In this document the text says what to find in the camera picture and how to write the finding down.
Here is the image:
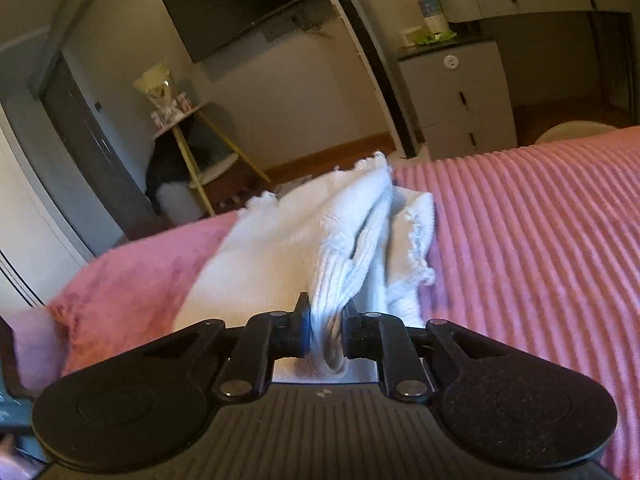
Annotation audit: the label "white yellow-legged side table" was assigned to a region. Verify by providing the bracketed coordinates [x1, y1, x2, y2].
[149, 101, 272, 217]

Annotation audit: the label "pink ribbed blanket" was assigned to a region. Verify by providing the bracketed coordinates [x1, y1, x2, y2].
[47, 126, 640, 480]

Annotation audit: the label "black wall television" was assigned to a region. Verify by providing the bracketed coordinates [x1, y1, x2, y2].
[161, 0, 335, 64]

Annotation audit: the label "clear plastic bottle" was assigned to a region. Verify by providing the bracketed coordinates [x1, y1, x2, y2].
[417, 0, 451, 36]

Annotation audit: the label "white knit garment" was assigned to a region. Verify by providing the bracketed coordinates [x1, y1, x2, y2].
[172, 151, 437, 385]

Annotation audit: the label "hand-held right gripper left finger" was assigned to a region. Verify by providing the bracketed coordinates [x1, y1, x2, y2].
[142, 292, 314, 404]

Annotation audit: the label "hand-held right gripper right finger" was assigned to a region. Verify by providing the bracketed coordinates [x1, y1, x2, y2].
[341, 307, 502, 404]

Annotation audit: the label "black bag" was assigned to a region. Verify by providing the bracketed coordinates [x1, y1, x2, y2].
[144, 117, 212, 212]

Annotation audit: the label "small pink white boxes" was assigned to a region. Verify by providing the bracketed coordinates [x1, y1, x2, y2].
[150, 91, 197, 129]

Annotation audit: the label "white black leaning board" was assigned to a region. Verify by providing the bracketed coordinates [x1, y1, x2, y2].
[318, 0, 432, 162]

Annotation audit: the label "green packet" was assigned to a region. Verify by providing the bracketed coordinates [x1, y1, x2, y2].
[404, 29, 458, 47]

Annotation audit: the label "grey door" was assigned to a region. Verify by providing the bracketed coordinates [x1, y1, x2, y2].
[36, 51, 168, 242]

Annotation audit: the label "beige chair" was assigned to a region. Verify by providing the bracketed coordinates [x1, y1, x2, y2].
[534, 120, 620, 144]

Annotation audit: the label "grey drawer cabinet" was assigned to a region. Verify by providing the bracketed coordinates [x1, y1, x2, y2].
[397, 40, 519, 162]

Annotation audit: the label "white round bin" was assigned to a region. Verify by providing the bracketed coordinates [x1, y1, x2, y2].
[156, 181, 212, 227]

